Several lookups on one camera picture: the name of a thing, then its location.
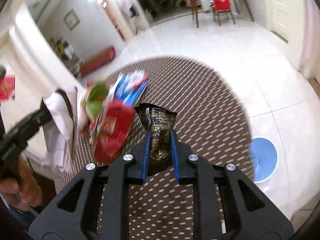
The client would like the red snack bag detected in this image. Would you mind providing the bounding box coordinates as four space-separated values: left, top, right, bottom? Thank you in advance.
89 99 135 164

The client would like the white plastic bag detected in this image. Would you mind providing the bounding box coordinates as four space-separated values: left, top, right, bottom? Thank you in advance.
42 87 78 175

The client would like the black gold snack wrapper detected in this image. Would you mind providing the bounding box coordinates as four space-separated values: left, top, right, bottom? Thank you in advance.
135 103 177 176

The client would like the blue white paper package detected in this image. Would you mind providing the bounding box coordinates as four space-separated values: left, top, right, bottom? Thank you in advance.
107 70 149 107

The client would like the green snack wrapper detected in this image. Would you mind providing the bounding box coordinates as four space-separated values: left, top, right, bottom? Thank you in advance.
78 80 109 133

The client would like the light blue trash bin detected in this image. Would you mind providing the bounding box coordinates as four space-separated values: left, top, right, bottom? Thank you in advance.
249 138 278 184

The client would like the person's left hand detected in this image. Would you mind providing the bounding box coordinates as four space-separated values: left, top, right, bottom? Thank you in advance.
1 156 43 211

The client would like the cluttered shelf unit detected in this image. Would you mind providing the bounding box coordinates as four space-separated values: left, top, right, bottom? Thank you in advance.
49 37 83 79

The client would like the wooden dining table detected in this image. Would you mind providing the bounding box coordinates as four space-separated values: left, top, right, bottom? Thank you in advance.
190 0 254 28

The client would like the chair with red cover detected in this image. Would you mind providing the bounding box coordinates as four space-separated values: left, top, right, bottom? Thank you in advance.
213 0 236 26

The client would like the white door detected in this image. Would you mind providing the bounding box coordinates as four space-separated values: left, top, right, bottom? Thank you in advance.
270 0 304 42

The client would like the framed wall picture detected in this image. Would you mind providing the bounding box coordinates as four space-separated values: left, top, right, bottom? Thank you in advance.
63 9 80 31

